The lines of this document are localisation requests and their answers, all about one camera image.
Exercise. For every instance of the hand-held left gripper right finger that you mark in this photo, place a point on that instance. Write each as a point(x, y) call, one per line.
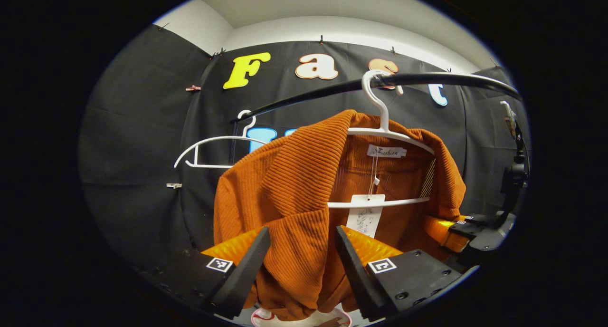
point(356, 270)

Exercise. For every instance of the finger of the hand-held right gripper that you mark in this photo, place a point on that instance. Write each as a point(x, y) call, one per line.
point(444, 234)
point(482, 219)

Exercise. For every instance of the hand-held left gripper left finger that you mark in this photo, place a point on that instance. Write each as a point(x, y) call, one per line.
point(244, 274)

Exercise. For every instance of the white laundry hamper red trim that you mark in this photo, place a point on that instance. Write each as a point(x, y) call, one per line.
point(294, 321)

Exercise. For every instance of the white plastic hanger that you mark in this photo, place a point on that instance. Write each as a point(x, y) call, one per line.
point(213, 138)
point(382, 118)

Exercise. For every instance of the black clothes rack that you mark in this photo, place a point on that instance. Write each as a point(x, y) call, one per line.
point(323, 91)

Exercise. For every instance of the silver clip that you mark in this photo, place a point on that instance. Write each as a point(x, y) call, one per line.
point(174, 185)

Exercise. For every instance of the copper clip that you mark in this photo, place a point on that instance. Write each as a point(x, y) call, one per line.
point(193, 88)

